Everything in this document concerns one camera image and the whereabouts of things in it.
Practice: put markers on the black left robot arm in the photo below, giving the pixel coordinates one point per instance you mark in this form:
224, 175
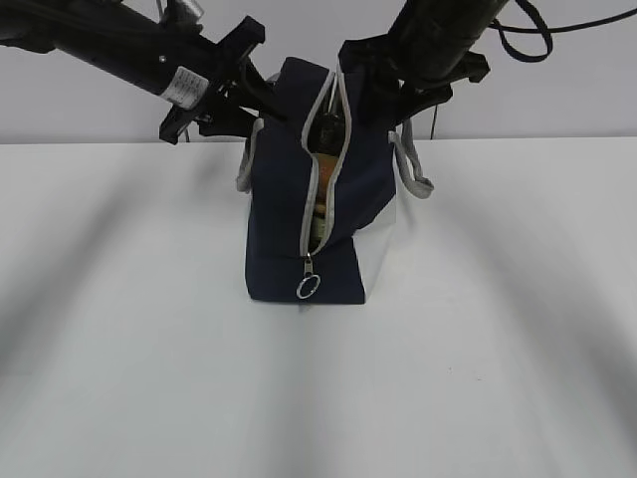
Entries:
107, 35

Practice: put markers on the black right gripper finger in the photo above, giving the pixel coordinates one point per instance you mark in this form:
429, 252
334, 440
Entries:
386, 102

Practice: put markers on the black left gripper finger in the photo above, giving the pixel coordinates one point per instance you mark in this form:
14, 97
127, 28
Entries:
226, 120
252, 92

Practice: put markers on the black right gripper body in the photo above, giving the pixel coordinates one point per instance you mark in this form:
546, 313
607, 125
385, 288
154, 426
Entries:
425, 64

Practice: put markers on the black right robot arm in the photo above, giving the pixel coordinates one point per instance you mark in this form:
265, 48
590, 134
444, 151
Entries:
461, 20

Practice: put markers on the brown bread roll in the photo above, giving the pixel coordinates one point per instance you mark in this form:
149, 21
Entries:
326, 166

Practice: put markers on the navy blue lunch bag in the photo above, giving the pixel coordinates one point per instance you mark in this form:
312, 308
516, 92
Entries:
294, 255

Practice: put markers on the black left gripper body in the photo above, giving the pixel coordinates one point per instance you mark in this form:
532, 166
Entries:
204, 75

